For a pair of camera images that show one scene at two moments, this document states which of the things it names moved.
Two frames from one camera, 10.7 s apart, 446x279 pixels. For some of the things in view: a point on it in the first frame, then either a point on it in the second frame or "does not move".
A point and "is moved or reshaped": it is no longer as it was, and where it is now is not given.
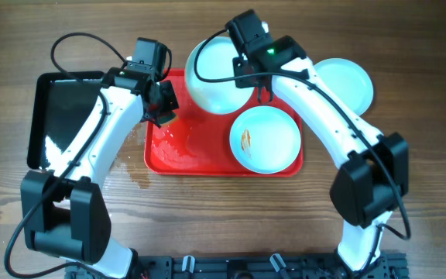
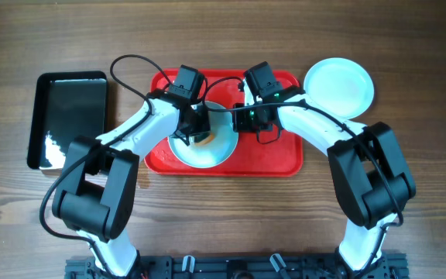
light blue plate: (348, 80) does not move
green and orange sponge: (166, 118) is moved or reshaped
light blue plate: (265, 139) -> (212, 154)
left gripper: (162, 104) -> (198, 125)
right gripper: (264, 90) -> (247, 121)
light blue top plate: (216, 60) is moved or reshaped
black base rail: (385, 266) does not move
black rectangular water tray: (58, 103) does not move
